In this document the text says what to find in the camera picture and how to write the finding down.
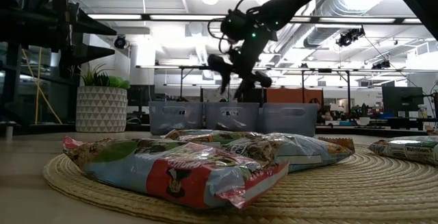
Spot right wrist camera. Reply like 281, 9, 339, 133
220, 8, 253, 42

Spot round woven straw placemat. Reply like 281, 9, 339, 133
42, 133, 438, 224

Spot granola bar red wrapper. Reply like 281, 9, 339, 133
62, 136, 290, 210

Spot black computer monitor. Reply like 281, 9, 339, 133
382, 86, 424, 114

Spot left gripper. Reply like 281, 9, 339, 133
49, 0, 118, 79

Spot small potted plant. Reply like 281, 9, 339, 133
355, 103, 371, 126

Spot orange partition panel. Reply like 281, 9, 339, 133
266, 88, 323, 104

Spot black overhead frame bar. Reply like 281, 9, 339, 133
87, 13, 425, 25

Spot grey metal post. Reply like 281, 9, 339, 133
0, 121, 17, 141

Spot grey plastic bin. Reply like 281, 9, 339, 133
205, 101, 261, 132
149, 100, 205, 136
259, 102, 318, 138

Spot black workstation frame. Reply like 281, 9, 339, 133
179, 65, 352, 103

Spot yellow extension cable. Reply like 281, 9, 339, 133
34, 47, 44, 125
21, 49, 64, 125

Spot silver ventilation duct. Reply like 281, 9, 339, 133
302, 0, 387, 49

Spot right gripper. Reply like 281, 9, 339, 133
207, 28, 274, 101

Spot succulent in white patterned pot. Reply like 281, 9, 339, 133
75, 62, 131, 134

